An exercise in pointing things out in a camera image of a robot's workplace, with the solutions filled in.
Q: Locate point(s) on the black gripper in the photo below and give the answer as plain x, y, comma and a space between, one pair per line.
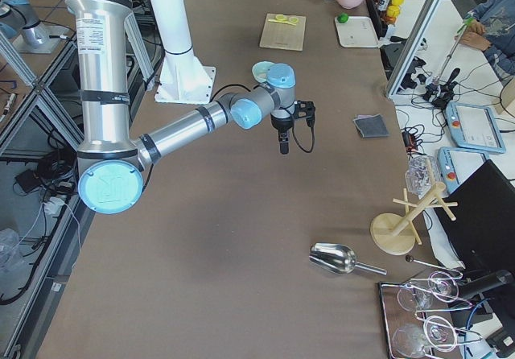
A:
280, 124

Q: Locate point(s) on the green ceramic bowl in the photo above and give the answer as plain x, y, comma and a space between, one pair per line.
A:
260, 70

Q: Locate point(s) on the grey folded cloth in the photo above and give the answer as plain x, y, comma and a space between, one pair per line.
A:
371, 126

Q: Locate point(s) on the wooden cutting board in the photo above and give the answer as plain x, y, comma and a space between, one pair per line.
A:
281, 36

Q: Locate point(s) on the metal ice scoop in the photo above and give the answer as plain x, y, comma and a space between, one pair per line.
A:
339, 259

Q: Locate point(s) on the beige tray with bear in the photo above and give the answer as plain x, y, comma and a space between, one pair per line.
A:
356, 32

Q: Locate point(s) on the green lime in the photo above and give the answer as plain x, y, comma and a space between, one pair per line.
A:
342, 18

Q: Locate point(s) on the wooden cup tree stand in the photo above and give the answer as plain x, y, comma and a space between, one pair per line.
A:
397, 235

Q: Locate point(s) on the blue teach pendant near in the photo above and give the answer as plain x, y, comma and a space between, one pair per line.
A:
458, 164

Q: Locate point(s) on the blue teach pendant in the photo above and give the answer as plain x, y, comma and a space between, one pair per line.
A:
474, 127
458, 164

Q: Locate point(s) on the blue teach pendant far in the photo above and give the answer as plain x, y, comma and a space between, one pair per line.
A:
474, 127

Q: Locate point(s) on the black monitor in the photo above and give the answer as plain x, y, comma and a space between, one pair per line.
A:
482, 233

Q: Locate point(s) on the person in blue shirt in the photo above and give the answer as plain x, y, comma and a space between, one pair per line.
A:
492, 32

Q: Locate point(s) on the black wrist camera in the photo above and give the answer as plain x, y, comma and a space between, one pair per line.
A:
305, 110

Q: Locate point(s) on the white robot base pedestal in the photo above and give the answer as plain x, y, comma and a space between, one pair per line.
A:
183, 79

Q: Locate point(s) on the aluminium frame post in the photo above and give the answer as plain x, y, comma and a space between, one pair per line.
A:
421, 24

